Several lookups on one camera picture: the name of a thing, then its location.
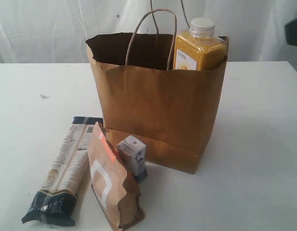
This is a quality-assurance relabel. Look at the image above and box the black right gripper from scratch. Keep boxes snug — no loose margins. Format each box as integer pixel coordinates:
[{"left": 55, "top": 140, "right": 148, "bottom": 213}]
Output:
[{"left": 285, "top": 19, "right": 297, "bottom": 45}]

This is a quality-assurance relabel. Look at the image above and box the orange juice bottle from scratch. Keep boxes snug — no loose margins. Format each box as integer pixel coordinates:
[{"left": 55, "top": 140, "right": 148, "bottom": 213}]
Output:
[{"left": 173, "top": 18, "right": 227, "bottom": 71}]

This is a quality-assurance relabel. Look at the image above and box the brown paper bag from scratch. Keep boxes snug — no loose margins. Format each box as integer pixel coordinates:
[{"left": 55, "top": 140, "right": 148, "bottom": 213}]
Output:
[{"left": 86, "top": 31, "right": 227, "bottom": 174}]

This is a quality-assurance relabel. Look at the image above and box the brown kraft pouch orange label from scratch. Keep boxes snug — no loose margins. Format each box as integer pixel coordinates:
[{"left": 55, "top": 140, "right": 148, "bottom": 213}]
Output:
[{"left": 88, "top": 122, "right": 144, "bottom": 231}]

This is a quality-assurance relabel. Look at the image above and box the small grey carton box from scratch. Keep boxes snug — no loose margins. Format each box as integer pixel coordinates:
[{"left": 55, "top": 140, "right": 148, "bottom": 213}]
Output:
[{"left": 116, "top": 135, "right": 148, "bottom": 183}]

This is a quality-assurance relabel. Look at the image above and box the white backdrop curtain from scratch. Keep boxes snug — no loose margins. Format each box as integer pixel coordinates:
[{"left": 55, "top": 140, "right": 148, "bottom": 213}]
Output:
[{"left": 0, "top": 0, "right": 297, "bottom": 68}]

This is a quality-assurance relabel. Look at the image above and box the long pasta package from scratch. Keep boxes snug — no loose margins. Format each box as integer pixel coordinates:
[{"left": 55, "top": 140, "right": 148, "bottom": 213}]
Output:
[{"left": 22, "top": 116, "right": 103, "bottom": 227}]

